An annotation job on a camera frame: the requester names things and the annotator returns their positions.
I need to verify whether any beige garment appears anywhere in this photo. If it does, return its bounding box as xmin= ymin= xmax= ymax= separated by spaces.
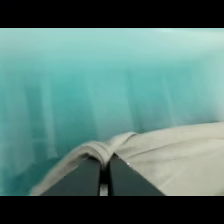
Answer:
xmin=30 ymin=121 xmax=224 ymax=197

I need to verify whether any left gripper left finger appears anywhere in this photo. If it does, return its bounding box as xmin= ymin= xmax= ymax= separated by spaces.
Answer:
xmin=41 ymin=156 xmax=102 ymax=197

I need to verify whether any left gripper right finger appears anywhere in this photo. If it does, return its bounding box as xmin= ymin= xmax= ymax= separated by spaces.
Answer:
xmin=108 ymin=152 xmax=167 ymax=197

